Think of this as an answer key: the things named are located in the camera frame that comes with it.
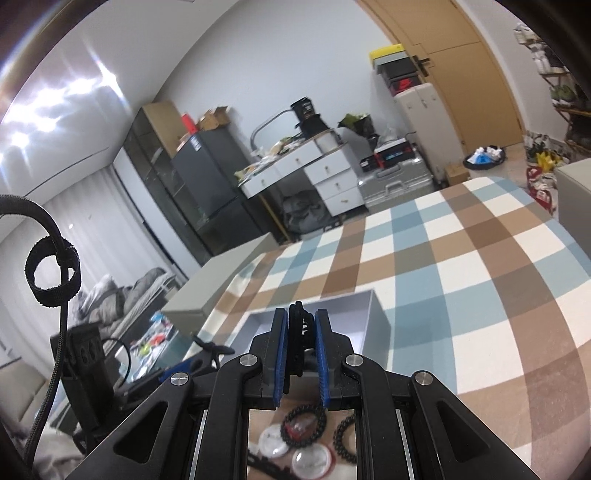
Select open cardboard box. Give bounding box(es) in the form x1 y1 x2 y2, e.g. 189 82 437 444
198 106 232 132

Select black appliance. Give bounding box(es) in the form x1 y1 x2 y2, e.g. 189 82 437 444
290 98 331 139

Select black braided cable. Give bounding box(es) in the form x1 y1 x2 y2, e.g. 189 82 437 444
0 195 70 464

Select thin black cable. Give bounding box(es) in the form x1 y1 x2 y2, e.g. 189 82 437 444
99 337 134 393

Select dark grey fridge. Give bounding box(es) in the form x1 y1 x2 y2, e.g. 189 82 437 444
171 124 264 257

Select black power station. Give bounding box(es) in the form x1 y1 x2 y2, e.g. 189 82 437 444
360 141 419 171

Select black basket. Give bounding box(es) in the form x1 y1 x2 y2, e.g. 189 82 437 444
462 145 506 171

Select white cylinder container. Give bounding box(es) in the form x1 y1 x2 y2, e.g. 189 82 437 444
314 129 345 153

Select large flat cardboard box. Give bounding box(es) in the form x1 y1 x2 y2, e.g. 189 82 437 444
141 100 185 158

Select yellow shoe box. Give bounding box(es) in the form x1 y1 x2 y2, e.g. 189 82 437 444
368 44 407 63

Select dark glass cabinet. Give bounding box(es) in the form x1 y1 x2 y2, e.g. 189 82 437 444
122 107 218 268

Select grey clothes pile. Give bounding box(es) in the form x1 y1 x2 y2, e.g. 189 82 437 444
76 268 183 342

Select black velcro strap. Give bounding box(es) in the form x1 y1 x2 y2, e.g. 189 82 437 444
24 235 83 308

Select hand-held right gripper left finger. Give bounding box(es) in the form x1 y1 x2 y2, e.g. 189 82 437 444
65 307 291 480

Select cluttered coffee table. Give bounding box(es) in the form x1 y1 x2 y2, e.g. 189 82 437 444
124 311 185 384

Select silver suitcase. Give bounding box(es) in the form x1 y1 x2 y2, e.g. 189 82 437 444
358 154 437 214

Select white curtain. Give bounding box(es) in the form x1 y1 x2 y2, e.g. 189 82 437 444
0 164 185 365

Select grey nightstand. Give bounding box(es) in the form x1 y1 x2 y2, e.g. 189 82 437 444
553 158 591 232

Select beige sofa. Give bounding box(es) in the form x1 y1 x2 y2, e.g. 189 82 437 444
0 355 61 430

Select grey bag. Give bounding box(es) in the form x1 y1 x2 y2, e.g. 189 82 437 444
281 191 335 236

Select small cardboard box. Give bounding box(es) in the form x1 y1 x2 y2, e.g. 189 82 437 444
444 164 472 188

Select row of shoes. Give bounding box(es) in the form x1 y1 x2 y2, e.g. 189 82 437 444
524 131 573 215

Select curved metal tube frame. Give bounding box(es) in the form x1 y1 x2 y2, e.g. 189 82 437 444
249 109 298 151

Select desk clutter pile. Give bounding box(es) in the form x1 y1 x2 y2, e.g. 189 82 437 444
235 136 315 185

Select round white badge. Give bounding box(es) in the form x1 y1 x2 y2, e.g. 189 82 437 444
259 427 296 460

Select white desk with drawers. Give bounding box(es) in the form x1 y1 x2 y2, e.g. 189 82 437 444
238 134 368 245

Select white suitcase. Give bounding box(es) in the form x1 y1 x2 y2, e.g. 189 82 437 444
393 82 465 181

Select wooden door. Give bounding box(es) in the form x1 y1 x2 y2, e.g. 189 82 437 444
358 0 527 153

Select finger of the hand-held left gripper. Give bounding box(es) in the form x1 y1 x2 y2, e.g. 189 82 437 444
124 357 204 398
191 337 237 367

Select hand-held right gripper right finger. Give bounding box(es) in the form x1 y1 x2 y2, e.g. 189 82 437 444
315 308 541 480

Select grey shoe box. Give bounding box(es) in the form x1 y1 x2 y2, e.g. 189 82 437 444
373 54 411 70

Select black hair clip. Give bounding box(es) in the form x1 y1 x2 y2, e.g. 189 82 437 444
287 301 318 377
248 450 294 478

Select grey bed bench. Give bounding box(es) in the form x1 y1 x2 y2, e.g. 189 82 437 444
163 232 278 337

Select grey cardboard box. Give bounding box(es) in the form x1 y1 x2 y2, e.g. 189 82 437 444
231 289 393 372

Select black shoe box red logo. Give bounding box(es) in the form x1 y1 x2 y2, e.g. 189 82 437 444
388 74 428 97

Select plain black shoe box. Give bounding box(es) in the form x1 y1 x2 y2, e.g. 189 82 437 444
376 62 423 84

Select bouquet in black wrap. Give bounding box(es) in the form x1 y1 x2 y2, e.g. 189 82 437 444
338 112 376 139

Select clear plastic bag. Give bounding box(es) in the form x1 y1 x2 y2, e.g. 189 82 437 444
372 127 402 148

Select wooden shoe rack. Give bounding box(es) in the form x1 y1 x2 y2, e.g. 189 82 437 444
512 21 591 153

